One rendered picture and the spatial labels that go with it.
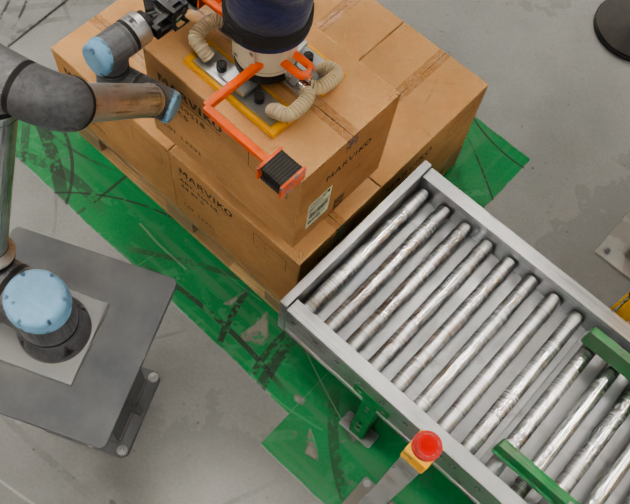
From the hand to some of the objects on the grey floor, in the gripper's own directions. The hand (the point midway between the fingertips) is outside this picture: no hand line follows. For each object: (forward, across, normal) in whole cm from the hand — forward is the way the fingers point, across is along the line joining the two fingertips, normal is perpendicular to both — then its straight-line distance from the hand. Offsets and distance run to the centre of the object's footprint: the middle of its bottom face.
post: (-48, -120, -124) cm, 179 cm away
